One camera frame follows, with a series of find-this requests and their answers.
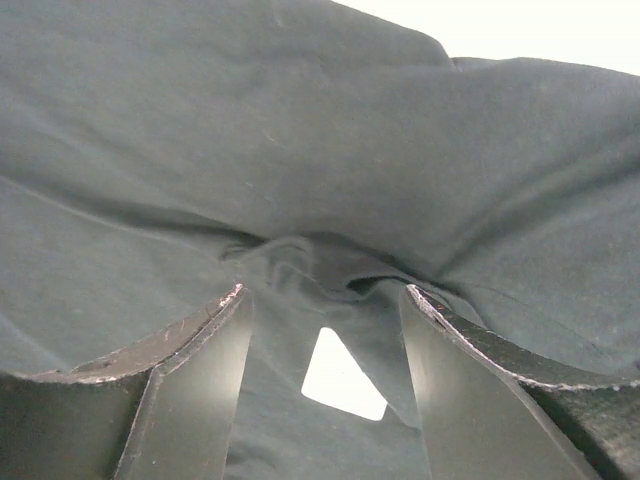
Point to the black t-shirt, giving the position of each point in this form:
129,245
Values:
156,153

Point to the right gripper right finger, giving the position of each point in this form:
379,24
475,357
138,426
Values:
490,409

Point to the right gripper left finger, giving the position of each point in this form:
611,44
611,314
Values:
161,408

